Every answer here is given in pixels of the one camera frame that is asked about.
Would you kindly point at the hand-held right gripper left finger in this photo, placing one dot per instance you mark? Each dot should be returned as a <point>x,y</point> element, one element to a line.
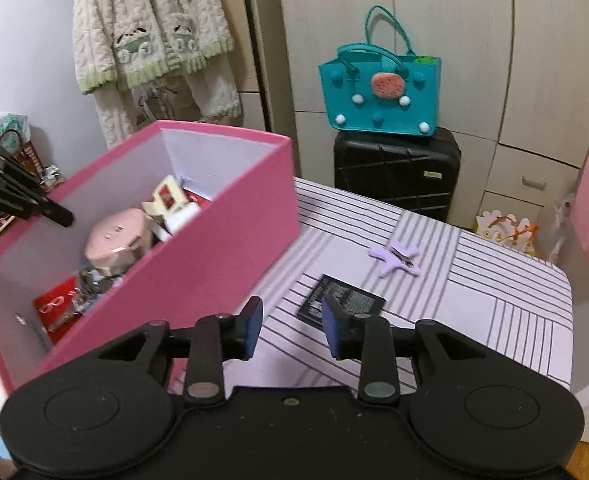
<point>252,330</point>

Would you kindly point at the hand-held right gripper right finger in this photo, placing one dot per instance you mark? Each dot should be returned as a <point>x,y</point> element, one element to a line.
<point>330,327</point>

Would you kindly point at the black battery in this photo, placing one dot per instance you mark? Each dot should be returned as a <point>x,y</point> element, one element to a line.
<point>319,300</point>

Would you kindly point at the pink storage box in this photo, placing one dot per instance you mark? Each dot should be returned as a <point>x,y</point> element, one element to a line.
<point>214,260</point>

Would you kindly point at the pink round case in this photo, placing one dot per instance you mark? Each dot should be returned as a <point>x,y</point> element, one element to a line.
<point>117,240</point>

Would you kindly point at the white power adapter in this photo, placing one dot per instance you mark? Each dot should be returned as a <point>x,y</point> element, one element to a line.
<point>182,217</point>

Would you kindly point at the cream claw hair clip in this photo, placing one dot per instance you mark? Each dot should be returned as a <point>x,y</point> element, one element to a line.
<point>167,197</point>

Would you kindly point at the red brown gift bag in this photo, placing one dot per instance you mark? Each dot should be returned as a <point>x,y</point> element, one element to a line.
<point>24,157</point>

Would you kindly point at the pale green plastic bag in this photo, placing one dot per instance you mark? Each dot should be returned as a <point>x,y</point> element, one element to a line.
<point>7,125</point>

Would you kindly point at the purple hair clip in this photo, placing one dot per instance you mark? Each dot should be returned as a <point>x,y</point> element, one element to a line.
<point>392,260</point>

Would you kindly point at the striped tablecloth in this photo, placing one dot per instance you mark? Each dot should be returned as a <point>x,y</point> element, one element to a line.
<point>474,300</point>

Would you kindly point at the black suitcase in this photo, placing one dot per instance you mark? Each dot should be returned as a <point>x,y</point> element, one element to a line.
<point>399,175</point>

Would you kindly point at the cream fleece robe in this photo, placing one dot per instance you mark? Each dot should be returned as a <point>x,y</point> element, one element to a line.
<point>139,25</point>

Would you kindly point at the white orange gift bag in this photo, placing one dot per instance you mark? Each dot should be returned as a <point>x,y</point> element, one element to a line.
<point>504,232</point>

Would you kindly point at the teal felt handbag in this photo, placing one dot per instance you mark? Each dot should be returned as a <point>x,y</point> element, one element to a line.
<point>374,100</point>

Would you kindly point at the clear plastic bag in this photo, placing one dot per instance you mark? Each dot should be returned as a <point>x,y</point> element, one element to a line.
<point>559,230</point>

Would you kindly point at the beige wardrobe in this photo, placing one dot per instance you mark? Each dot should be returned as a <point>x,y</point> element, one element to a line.
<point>499,60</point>

